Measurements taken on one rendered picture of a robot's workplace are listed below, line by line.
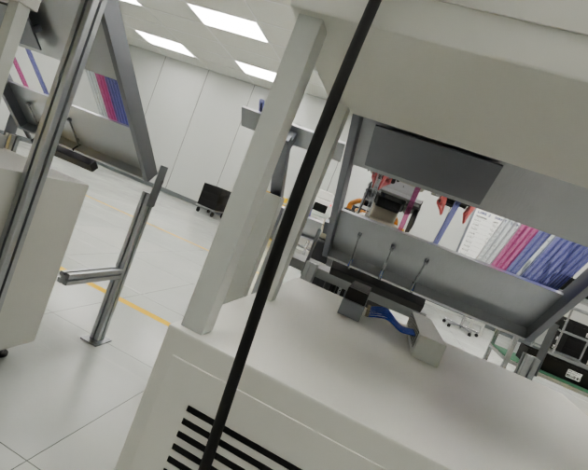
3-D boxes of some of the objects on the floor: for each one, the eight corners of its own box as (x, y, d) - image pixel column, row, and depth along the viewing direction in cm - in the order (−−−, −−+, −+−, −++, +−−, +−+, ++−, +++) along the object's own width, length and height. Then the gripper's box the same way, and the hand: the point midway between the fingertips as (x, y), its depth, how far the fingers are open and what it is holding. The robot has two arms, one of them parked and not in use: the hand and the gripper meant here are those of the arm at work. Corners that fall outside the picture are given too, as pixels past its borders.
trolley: (523, 353, 580) (550, 293, 573) (577, 375, 582) (605, 315, 575) (546, 368, 526) (576, 302, 520) (606, 392, 528) (637, 326, 521)
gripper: (404, 169, 120) (389, 201, 112) (374, 158, 122) (357, 189, 114) (411, 152, 115) (395, 186, 106) (379, 141, 117) (361, 172, 108)
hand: (376, 186), depth 110 cm, fingers closed, pressing on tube
